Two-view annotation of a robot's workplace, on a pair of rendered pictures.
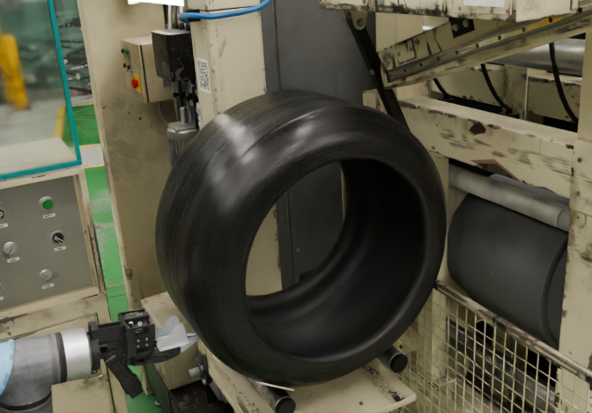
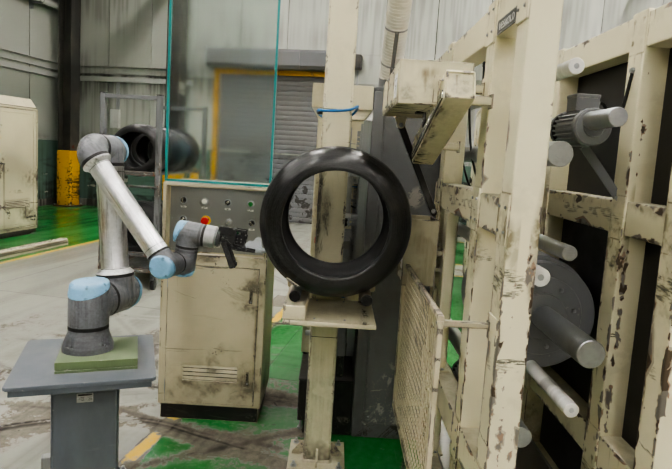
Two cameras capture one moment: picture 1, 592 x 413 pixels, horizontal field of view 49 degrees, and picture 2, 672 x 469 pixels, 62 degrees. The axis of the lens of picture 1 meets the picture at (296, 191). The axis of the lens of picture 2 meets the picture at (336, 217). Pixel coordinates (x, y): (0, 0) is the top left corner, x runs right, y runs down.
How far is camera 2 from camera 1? 1.30 m
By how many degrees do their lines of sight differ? 29
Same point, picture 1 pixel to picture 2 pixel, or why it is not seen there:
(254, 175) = (295, 167)
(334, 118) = (342, 151)
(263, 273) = (331, 254)
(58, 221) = (254, 215)
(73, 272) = not seen: hidden behind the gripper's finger
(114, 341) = (228, 236)
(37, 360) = (193, 228)
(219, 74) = (324, 139)
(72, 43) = not seen: hidden behind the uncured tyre
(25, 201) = (241, 199)
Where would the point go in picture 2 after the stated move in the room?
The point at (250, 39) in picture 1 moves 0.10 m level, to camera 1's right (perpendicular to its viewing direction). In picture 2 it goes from (343, 125) to (364, 126)
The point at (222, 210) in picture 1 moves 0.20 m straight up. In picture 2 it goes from (279, 180) to (281, 127)
